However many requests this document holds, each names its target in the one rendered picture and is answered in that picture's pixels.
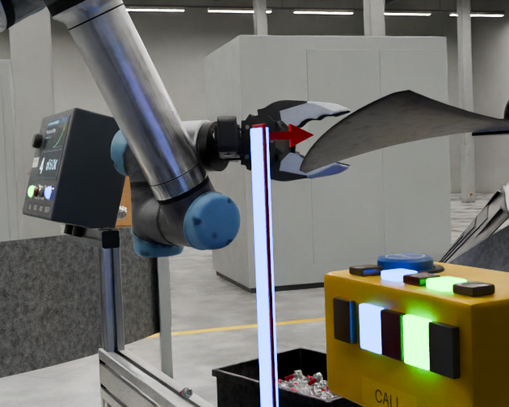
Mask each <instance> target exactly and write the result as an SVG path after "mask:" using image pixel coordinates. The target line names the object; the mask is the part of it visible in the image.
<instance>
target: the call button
mask: <svg viewBox="0 0 509 407"><path fill-rule="evenodd" d="M377 265H378V266H382V267H383V271H387V270H393V269H401V268H402V269H407V270H412V271H426V270H431V269H434V263H433V258H432V257H431V255H427V254H415V253H401V254H386V255H379V258H378V259H377Z"/></svg>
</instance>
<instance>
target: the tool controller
mask: <svg viewBox="0 0 509 407"><path fill-rule="evenodd" d="M119 130H120V128H119V126H118V124H117V122H116V120H115V118H114V117H113V116H109V115H104V114H101V113H98V112H94V111H89V110H86V109H82V108H79V107H75V108H72V109H69V110H67V111H63V112H60V113H57V114H54V115H50V116H47V117H44V118H43V119H42V123H41V126H40V133H36V134H34V136H33V138H32V148H36V151H35V156H34V159H33V163H32V170H31V174H30V178H29V182H28V186H27V193H26V196H25V200H24V204H23V214H24V215H27V216H33V217H37V218H40V219H44V220H50V221H54V222H58V223H62V224H65V229H64V233H66V234H70V235H71V236H75V237H82V227H83V228H88V229H102V228H115V227H116V222H117V221H118V219H121V220H123V219H124V218H125V217H126V214H127V208H126V207H122V206H120V202H121V198H122V194H123V190H124V183H125V179H126V176H125V175H122V174H120V173H119V172H118V171H117V170H116V168H115V167H114V161H113V160H112V159H111V143H112V140H113V138H114V136H115V134H116V133H117V132H118V131H119ZM44 151H48V153H47V157H46V161H45V165H44V172H43V176H42V178H36V176H37V173H38V169H39V164H40V158H41V154H42V152H44ZM33 184H35V185H36V186H38V185H39V184H40V185H41V187H43V186H44V185H47V188H48V187H50V185H53V195H52V198H51V199H50V201H48V200H47V198H46V197H45V198H44V200H42V199H41V198H40V197H39V199H36V197H35V196H33V198H32V199H31V198H30V196H29V195H28V189H29V187H30V186H32V185H33Z"/></svg>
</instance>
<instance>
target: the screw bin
mask: <svg viewBox="0 0 509 407"><path fill-rule="evenodd" d="M276 361H277V380H278V379H281V380H284V377H285V376H289V375H291V374H294V371H297V370H301V371H302V374H303V376H307V375H309V376H313V374H317V373H318V372H320V373H322V375H323V380H326V381H327V363H326V352H322V351H318V350H311V349H307V348H304V347H298V348H295V349H291V350H286V351H282V352H279V353H276ZM212 376H215V377H216V378H217V407H261V393H260V372H259V358H256V359H251V360H247V361H244V362H240V363H235V364H231V365H228V366H224V367H219V368H214V369H212ZM278 405H279V407H363V406H362V405H358V404H356V403H355V402H353V401H349V400H348V399H346V398H344V397H336V398H334V399H330V400H326V399H323V398H320V397H315V396H311V395H309V394H305V393H303V392H297V391H294V390H291V389H288V388H282V387H280V386H278Z"/></svg>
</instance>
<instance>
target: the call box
mask: <svg viewBox="0 0 509 407"><path fill-rule="evenodd" d="M433 263H434V269H431V270H426V271H417V273H421V272H426V273H430V274H435V275H440V276H441V277H446V276H449V277H454V278H459V279H465V280H466V281H467V282H470V281H478V282H483V283H492V284H493V285H494V286H495V293H494V294H490V295H484V296H474V297H472V296H464V295H460V294H456V293H453V292H452V291H447V292H444V291H439V290H435V289H430V288H428V287H427V286H422V287H419V286H415V285H410V284H406V283H403V281H401V282H394V281H389V280H385V279H382V278H381V275H374V276H366V277H362V276H358V275H351V274H350V273H349V270H343V271H331V272H329V273H327V274H325V277H324V292H325V316H326V363H327V386H328V389H329V390H330V391H331V392H333V393H335V394H337V395H339V396H341V397H344V398H346V399H348V400H349V401H353V402H355V403H356V404H358V405H362V406H363V407H509V272H503V271H493V270H487V269H482V268H476V267H471V266H460V265H454V264H449V263H443V262H433ZM338 296H339V297H342V298H346V299H349V300H354V301H355V307H356V333H357V343H355V344H349V343H346V342H342V341H340V340H338V339H335V338H334V310H333V298H334V297H338ZM360 304H370V305H374V306H377V307H381V308H383V309H385V308H387V309H390V310H393V311H397V312H400V313H405V314H406V315H409V314H410V315H413V316H416V317H422V318H426V319H429V320H431V321H438V322H442V323H445V324H449V325H454V326H457V327H459V333H460V365H461V377H460V378H458V379H451V378H448V377H446V376H442V375H439V374H436V373H434V372H431V371H430V370H425V369H422V368H420V367H416V366H413V365H410V364H408V363H405V361H403V362H401V361H398V360H396V359H392V358H390V357H387V356H384V355H382V354H378V353H375V352H372V351H370V350H366V349H364V348H361V346H360Z"/></svg>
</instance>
